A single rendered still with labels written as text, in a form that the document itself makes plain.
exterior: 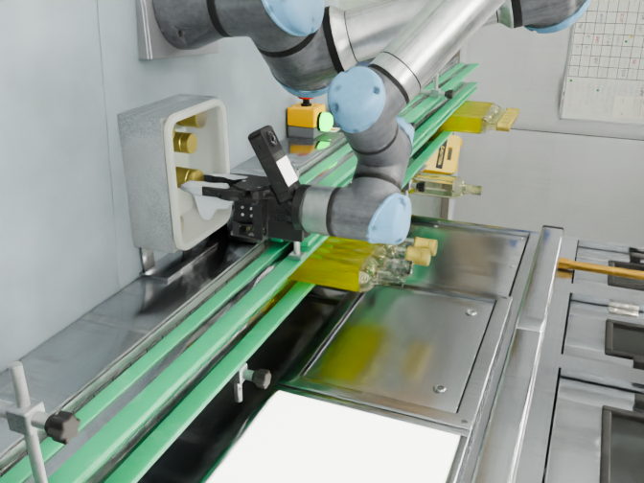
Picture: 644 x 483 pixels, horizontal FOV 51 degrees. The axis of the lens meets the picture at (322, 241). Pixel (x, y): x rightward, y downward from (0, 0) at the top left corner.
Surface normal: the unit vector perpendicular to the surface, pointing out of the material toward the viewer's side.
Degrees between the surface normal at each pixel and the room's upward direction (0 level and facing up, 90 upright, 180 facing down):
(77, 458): 90
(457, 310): 90
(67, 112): 0
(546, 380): 90
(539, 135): 90
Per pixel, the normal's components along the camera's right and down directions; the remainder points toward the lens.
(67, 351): 0.00, -0.92
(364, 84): -0.32, -0.37
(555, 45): -0.38, 0.37
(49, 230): 0.93, 0.14
